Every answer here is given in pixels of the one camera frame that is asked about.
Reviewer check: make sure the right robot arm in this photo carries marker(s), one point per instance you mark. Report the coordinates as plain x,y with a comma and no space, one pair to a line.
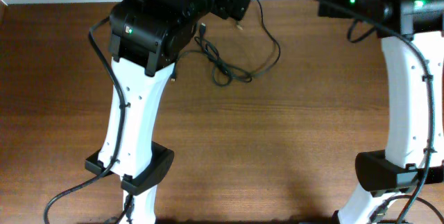
411,35

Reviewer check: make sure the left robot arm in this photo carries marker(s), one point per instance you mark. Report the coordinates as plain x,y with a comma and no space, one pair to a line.
147,37

